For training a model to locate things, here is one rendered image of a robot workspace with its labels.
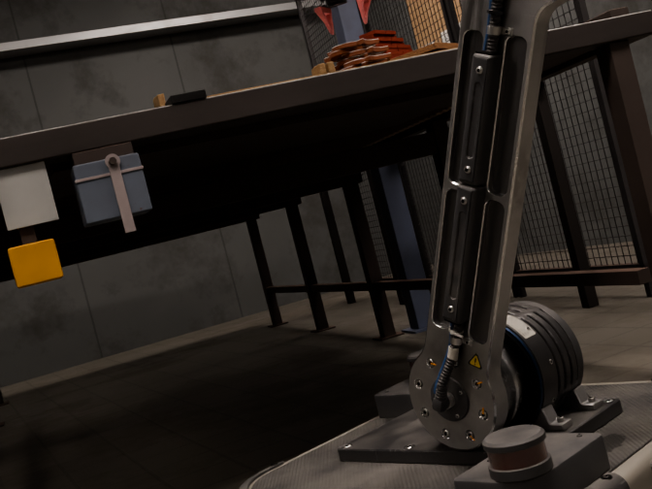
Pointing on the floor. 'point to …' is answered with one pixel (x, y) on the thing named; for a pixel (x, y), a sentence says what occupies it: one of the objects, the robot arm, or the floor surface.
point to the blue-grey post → (391, 199)
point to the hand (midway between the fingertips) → (347, 25)
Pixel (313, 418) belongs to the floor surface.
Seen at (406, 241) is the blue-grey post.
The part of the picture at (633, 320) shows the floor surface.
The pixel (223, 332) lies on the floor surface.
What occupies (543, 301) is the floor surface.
